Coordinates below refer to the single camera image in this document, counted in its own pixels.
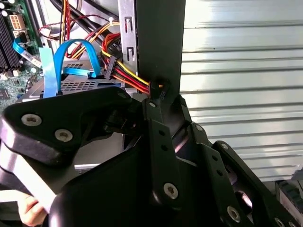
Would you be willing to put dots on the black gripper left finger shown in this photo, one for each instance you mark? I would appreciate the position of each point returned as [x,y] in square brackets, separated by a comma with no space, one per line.
[47,113]

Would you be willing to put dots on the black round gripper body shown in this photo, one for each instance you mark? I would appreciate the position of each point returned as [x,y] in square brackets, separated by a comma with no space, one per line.
[106,201]

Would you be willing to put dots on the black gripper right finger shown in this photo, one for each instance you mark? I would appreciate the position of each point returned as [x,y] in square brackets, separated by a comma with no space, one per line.
[223,189]

